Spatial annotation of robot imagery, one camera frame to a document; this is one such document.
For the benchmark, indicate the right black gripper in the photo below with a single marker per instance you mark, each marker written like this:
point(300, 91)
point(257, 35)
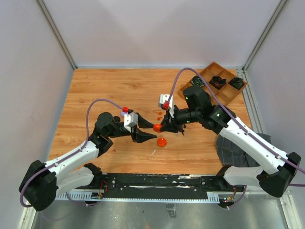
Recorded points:
point(173, 126)

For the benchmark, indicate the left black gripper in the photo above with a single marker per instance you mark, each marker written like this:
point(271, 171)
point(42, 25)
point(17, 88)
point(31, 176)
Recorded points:
point(138, 136)

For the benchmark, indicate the orange earbud case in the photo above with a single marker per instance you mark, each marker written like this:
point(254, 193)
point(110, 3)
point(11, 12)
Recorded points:
point(161, 142)
point(157, 128)

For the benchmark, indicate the black earbud case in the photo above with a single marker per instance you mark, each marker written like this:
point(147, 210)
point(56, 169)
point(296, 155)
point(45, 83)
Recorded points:
point(116, 119)

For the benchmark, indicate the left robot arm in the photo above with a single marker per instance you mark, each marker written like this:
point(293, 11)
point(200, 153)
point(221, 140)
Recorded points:
point(44, 181)

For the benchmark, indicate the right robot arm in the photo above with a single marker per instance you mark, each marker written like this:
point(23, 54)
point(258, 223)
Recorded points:
point(276, 168)

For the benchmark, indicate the rolled green patterned belt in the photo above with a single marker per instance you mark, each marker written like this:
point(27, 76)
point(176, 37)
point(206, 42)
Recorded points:
point(196, 81)

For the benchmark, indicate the rolled dark belt top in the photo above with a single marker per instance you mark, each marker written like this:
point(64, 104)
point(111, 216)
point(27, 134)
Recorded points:
point(217, 82)

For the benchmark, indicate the rolled dark belt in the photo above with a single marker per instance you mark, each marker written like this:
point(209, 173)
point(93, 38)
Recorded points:
point(237, 83)
point(217, 82)

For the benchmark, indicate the wooden divided tray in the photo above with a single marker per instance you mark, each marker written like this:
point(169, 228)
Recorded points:
point(226, 94)

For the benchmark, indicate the grey checked cloth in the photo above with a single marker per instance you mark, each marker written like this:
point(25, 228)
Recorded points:
point(232, 155)

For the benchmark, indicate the rolled dark belt right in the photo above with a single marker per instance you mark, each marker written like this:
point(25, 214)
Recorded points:
point(237, 83)

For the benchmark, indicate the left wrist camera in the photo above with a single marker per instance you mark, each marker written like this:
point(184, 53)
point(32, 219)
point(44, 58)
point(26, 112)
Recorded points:
point(130, 120)

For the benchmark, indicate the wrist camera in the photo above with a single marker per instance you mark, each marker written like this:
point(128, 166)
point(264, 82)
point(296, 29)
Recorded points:
point(130, 120)
point(166, 103)

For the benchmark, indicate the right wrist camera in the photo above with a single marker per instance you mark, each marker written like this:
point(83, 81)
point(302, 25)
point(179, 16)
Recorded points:
point(166, 103)

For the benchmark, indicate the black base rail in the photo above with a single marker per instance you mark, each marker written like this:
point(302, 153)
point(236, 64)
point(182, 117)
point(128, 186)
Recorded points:
point(157, 186)

